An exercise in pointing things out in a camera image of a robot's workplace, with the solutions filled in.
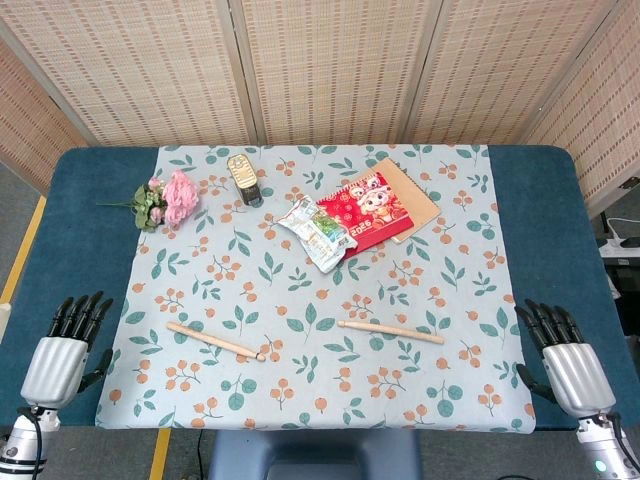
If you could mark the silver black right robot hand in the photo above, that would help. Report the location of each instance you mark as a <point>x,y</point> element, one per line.
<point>577,375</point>

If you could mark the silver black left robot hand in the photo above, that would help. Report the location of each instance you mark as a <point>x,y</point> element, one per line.
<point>52,370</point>

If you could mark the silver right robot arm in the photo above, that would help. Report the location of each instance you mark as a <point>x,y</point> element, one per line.
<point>600,447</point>

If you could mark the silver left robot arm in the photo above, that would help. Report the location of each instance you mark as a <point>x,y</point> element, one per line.
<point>20,445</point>

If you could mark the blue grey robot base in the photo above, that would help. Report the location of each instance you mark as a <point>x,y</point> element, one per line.
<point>315,455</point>

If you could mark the white power strip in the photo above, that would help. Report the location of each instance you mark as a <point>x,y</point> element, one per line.
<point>622,243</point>

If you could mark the pink artificial flower bouquet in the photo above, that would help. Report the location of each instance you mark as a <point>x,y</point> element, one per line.
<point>177,197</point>

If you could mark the red calendar book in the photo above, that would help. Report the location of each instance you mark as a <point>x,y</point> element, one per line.
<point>417,200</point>

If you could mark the woven bamboo screen panel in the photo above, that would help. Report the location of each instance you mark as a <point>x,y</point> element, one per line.
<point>335,70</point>
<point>500,75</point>
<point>140,70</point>
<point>600,115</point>
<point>30,130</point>

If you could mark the floral print tablecloth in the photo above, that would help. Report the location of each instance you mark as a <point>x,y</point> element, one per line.
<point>300,400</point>

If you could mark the red cartoon desk calendar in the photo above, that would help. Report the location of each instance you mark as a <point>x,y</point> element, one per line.
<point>370,210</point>

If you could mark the gold and black tin can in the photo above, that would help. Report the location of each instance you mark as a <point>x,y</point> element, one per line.
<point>244,177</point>

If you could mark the crumpled silver snack bag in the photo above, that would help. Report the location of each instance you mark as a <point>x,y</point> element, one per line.
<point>320,235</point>

